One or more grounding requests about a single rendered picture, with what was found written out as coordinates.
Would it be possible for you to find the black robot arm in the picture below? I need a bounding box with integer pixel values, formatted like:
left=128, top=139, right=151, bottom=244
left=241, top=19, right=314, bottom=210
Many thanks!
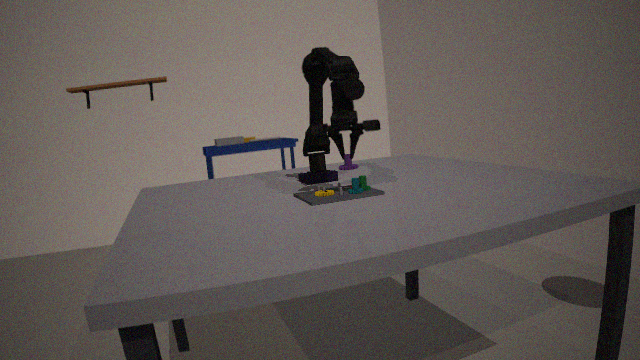
left=302, top=47, right=365, bottom=174

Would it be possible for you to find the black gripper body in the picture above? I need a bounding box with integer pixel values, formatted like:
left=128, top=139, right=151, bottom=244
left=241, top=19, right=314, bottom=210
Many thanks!
left=309, top=101, right=380, bottom=135

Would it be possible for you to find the purple gear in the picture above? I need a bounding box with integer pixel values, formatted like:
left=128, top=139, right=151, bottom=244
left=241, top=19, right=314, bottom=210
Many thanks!
left=339, top=154, right=359, bottom=170

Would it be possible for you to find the yellow gear with black stripe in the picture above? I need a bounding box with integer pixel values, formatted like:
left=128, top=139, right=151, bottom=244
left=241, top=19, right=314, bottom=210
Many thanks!
left=315, top=190, right=334, bottom=197

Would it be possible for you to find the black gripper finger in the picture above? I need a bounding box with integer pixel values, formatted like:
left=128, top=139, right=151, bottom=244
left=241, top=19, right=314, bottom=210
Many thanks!
left=327, top=133, right=345, bottom=159
left=350, top=132, right=364, bottom=159

